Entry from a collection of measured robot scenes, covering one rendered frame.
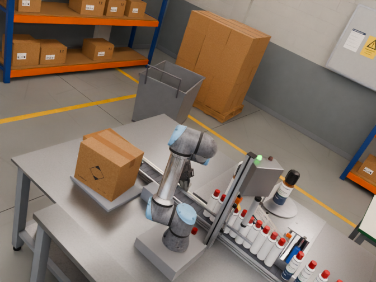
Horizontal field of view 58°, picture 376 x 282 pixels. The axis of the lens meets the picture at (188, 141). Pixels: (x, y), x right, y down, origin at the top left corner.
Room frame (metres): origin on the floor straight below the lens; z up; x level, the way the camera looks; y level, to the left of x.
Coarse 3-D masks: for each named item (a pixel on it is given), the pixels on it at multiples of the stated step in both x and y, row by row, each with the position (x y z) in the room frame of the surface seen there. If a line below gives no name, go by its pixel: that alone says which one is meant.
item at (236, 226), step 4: (244, 212) 1.60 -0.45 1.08; (240, 216) 1.60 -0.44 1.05; (244, 216) 1.59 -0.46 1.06; (236, 220) 1.60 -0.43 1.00; (240, 220) 1.59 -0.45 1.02; (236, 224) 1.59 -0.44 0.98; (236, 228) 1.59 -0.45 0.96; (240, 228) 1.59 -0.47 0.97; (232, 232) 1.59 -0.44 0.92; (232, 236) 1.59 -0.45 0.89
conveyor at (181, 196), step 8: (144, 168) 1.93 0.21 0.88; (152, 176) 1.88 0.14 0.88; (160, 176) 1.91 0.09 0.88; (176, 192) 1.81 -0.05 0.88; (184, 200) 1.76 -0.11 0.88; (192, 200) 1.79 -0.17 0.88; (200, 208) 1.74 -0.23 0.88; (200, 216) 1.67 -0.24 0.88; (232, 240) 1.57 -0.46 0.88; (264, 264) 1.47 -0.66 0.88; (272, 272) 1.43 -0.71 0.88; (280, 272) 1.46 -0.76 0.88; (288, 280) 1.42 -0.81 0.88
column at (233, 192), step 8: (248, 160) 1.50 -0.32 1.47; (240, 168) 1.50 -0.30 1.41; (248, 168) 1.48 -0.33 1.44; (240, 176) 1.50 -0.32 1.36; (232, 184) 1.50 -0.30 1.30; (240, 184) 1.48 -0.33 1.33; (232, 192) 1.50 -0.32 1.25; (224, 200) 1.50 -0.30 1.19; (232, 200) 1.48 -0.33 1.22; (224, 208) 1.50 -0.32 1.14; (216, 216) 1.50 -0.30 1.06; (224, 216) 1.48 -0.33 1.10; (216, 224) 1.50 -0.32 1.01; (208, 232) 1.50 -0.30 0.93; (216, 232) 1.48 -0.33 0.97; (208, 240) 1.50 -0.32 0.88; (208, 248) 1.48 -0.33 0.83
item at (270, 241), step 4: (272, 232) 1.52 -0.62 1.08; (276, 232) 1.53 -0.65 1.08; (268, 236) 1.52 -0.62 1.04; (272, 236) 1.50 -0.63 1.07; (276, 236) 1.50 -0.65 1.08; (268, 240) 1.50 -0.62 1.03; (272, 240) 1.50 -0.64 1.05; (264, 244) 1.51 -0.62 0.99; (268, 244) 1.49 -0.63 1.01; (272, 244) 1.49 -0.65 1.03; (260, 248) 1.52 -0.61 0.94; (264, 248) 1.50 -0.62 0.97; (268, 248) 1.49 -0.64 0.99; (260, 252) 1.50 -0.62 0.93; (264, 252) 1.49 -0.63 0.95; (268, 252) 1.49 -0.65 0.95; (256, 256) 1.51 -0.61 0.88; (260, 256) 1.49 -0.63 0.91; (264, 256) 1.49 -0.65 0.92; (260, 260) 1.49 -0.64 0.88
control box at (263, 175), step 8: (256, 160) 1.52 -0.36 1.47; (264, 160) 1.55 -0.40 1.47; (272, 160) 1.58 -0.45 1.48; (256, 168) 1.45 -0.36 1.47; (264, 168) 1.47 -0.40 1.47; (272, 168) 1.50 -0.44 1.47; (280, 168) 1.53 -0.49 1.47; (248, 176) 1.47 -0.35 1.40; (256, 176) 1.46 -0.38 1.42; (264, 176) 1.48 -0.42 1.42; (272, 176) 1.51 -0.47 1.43; (248, 184) 1.45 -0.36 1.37; (256, 184) 1.47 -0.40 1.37; (264, 184) 1.50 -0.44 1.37; (272, 184) 1.52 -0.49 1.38; (240, 192) 1.47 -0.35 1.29; (248, 192) 1.46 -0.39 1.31; (256, 192) 1.49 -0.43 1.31; (264, 192) 1.51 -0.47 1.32
